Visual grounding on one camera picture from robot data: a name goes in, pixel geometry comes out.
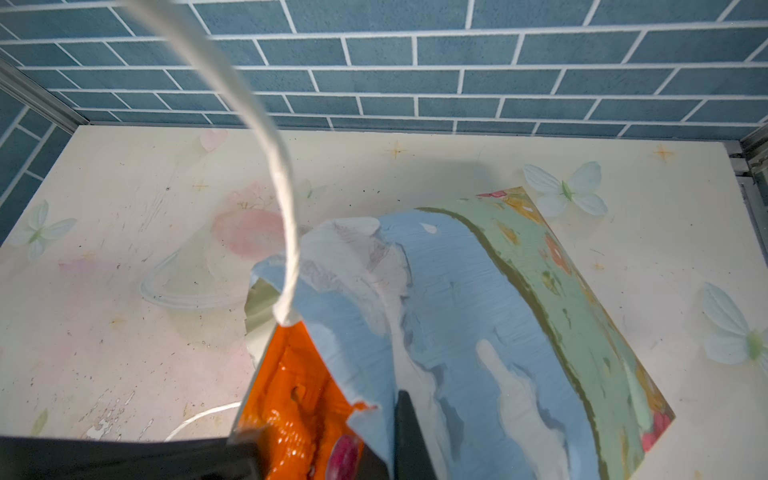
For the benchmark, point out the aluminium corner post left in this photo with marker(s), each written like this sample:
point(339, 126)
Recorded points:
point(25, 90)

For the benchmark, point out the floral paper gift bag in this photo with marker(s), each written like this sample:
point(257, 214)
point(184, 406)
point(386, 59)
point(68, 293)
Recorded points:
point(514, 368)

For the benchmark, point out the orange Fox's fruits candy bag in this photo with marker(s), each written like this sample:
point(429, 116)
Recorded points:
point(299, 414)

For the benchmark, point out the aluminium corner post right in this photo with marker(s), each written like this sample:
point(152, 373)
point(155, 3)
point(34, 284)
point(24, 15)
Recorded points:
point(748, 158)

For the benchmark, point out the aluminium corner post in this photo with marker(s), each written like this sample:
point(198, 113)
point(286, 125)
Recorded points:
point(25, 90)
point(748, 158)

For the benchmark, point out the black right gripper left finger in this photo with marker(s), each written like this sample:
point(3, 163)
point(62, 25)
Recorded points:
point(48, 458)

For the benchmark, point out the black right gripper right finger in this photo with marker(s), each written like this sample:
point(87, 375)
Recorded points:
point(411, 457)

